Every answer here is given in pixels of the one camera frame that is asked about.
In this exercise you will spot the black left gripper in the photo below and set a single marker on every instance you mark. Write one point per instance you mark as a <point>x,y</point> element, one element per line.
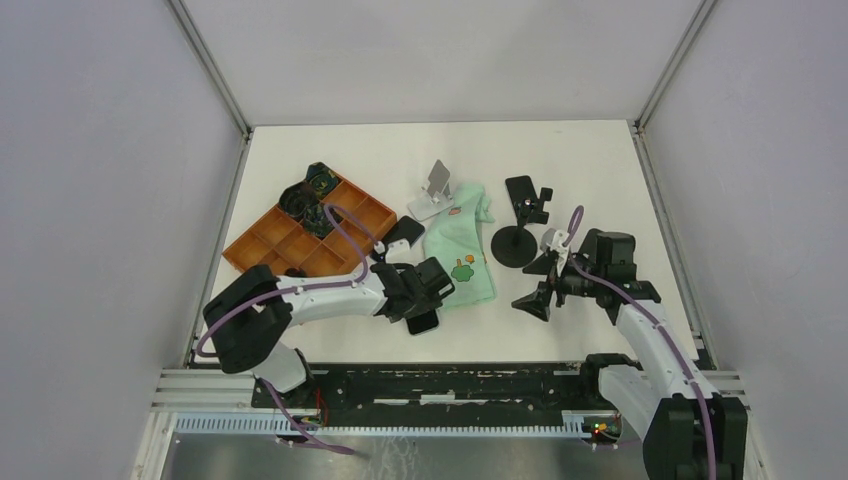
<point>424,304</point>

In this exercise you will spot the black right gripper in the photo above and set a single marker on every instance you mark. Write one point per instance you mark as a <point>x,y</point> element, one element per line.
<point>537,301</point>

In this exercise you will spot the black clamp phone stand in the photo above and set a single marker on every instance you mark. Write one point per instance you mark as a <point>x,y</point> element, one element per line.
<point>514,246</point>

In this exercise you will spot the blue smartphone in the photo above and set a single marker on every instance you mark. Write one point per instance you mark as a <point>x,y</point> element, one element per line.
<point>423,323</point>

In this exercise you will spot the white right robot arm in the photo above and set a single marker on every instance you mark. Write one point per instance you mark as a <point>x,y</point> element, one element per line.
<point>687,428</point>

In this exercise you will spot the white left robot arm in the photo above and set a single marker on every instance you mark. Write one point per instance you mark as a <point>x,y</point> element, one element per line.
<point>247,320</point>

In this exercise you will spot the white folding phone stand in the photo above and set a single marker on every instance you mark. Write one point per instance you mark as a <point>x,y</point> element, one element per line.
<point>436,196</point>

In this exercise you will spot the green cartoon towel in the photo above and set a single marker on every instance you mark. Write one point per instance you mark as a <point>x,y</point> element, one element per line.
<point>455,239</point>

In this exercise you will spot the orange compartment tray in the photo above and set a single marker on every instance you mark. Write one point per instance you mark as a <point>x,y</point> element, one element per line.
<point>280,242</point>

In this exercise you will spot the black smartphone on table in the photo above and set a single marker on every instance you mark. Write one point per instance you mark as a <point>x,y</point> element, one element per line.
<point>522,194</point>

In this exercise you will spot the rolled dark floral tie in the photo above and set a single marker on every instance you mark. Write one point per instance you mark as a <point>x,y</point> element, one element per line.
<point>320,221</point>

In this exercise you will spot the rolled dark orange tie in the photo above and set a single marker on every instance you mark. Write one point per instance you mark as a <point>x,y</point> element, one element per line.
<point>296,273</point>

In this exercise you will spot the rolled dark patterned tie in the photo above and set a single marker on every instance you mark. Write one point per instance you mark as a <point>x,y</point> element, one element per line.
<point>321,179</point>

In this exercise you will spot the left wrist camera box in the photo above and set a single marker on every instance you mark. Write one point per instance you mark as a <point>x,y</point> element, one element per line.
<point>398,241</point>

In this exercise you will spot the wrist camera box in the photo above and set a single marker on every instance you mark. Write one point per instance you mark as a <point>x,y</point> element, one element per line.
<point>557,250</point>
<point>398,241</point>

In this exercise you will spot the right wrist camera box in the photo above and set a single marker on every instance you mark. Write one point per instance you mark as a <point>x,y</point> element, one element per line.
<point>557,250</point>

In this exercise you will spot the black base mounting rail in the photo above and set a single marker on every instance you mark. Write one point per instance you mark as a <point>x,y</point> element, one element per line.
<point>460,399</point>

